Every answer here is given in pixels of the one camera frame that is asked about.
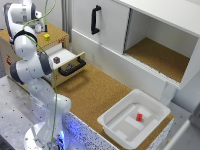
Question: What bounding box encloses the wooden drawer box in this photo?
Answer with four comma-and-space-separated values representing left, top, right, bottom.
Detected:
0, 22, 71, 88

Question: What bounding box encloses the yellow block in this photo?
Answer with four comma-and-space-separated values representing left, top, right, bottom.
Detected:
43, 33, 52, 42

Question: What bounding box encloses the green cable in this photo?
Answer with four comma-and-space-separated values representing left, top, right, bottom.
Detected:
21, 0, 60, 150

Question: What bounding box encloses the white sliding door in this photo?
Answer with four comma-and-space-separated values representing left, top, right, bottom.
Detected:
72, 0, 131, 55

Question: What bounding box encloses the purple block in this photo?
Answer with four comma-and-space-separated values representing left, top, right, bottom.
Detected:
53, 56, 61, 65

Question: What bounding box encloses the white cabinet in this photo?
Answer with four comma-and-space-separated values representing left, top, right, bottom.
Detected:
70, 0, 200, 108

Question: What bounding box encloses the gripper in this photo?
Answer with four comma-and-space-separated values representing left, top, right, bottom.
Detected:
36, 15, 49, 34

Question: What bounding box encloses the pink block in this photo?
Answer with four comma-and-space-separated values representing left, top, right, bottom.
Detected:
135, 113, 144, 122

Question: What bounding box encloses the black door handle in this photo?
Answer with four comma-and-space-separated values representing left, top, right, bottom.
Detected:
90, 4, 102, 36

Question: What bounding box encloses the black drawer handle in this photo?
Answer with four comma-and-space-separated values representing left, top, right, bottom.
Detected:
57, 56, 87, 77

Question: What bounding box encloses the white plastic box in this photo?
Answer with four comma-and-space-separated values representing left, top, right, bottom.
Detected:
96, 88, 172, 150

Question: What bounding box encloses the wooden drawer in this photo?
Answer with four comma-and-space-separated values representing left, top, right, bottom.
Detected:
45, 46, 87, 89

